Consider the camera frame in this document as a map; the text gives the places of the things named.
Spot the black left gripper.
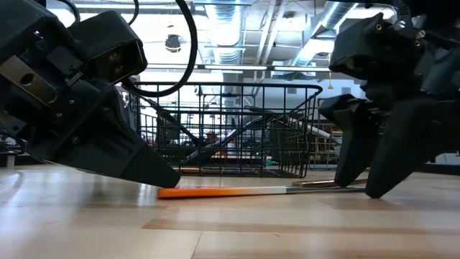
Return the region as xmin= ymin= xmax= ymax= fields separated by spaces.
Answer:
xmin=0 ymin=0 xmax=180 ymax=188

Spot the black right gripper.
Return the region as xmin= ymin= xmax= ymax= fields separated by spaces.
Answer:
xmin=361 ymin=0 xmax=460 ymax=199

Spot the black plastic ladle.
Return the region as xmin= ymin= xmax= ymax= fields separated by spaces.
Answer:
xmin=142 ymin=96 xmax=202 ymax=148

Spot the orange-handled table knife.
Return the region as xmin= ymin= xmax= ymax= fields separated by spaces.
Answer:
xmin=157 ymin=185 xmax=367 ymax=200

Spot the dark green silicone spatula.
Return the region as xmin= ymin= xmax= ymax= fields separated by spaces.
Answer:
xmin=179 ymin=114 xmax=274 ymax=167

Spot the pink box grater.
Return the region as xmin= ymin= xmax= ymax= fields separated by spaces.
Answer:
xmin=120 ymin=86 xmax=142 ymax=135

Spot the long ceiling light strip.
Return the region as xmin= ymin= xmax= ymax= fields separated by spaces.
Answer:
xmin=145 ymin=63 xmax=334 ymax=73

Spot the gold wire basket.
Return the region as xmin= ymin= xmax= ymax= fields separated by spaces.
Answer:
xmin=305 ymin=107 xmax=344 ymax=171

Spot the black metal rig frame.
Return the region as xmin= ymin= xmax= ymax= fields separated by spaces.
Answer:
xmin=0 ymin=153 xmax=460 ymax=176

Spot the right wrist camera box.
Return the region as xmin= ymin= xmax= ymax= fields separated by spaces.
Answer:
xmin=328 ymin=12 xmax=427 ymax=83

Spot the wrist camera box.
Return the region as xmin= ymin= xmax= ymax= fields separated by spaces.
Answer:
xmin=328 ymin=12 xmax=427 ymax=83
xmin=67 ymin=9 xmax=149 ymax=86

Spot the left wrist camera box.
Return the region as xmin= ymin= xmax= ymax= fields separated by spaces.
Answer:
xmin=67 ymin=9 xmax=149 ymax=86

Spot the silver slanted ceiling duct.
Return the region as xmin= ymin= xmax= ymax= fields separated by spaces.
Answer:
xmin=293 ymin=0 xmax=362 ymax=68

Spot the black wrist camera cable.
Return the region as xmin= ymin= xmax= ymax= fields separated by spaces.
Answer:
xmin=121 ymin=0 xmax=199 ymax=99

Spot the black wire basket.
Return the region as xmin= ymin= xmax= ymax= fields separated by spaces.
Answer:
xmin=121 ymin=81 xmax=323 ymax=179

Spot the silver round ceiling duct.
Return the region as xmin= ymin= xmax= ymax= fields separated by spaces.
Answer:
xmin=204 ymin=0 xmax=249 ymax=65

